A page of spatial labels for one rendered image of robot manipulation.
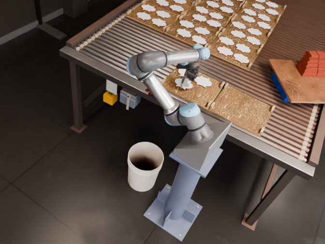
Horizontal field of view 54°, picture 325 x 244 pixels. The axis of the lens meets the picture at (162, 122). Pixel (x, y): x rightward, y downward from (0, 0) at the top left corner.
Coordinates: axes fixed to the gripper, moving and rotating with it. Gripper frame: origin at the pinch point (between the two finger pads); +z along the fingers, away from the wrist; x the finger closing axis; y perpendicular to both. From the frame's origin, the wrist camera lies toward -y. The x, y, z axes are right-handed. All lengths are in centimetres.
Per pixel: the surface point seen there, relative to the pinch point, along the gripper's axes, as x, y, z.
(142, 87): -17.6, -24.8, 6.9
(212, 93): 8.4, 21.9, 2.9
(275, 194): -19, 98, 38
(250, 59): 72, 32, 2
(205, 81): 16.6, 12.2, 2.2
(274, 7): 184, 25, 1
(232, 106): 5.4, 39.9, 2.2
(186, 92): -3.3, 5.4, 3.6
